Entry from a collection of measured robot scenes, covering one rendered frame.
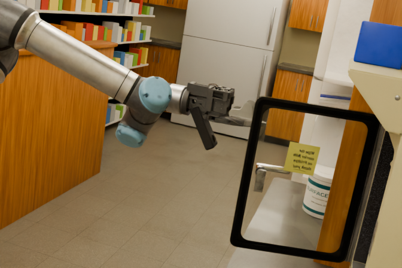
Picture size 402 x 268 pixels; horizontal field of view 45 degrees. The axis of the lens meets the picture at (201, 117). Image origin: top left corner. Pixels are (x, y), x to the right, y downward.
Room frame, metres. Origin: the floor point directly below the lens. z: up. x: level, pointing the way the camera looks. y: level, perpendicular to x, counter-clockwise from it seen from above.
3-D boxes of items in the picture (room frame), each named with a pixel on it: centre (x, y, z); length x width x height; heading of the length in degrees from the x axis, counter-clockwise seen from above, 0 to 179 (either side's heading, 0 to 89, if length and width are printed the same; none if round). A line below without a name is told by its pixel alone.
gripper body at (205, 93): (1.22, -0.01, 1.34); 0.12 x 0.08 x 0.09; 75
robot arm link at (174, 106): (1.24, 0.06, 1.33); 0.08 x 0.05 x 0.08; 165
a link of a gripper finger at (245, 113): (1.18, -0.11, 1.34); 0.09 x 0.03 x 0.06; 75
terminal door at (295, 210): (1.16, -0.28, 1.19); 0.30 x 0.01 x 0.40; 91
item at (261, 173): (1.15, -0.17, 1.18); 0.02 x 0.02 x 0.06; 1
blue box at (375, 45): (1.13, -0.37, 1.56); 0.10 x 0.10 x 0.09; 75
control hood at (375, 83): (1.03, -0.35, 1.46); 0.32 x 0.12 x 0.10; 165
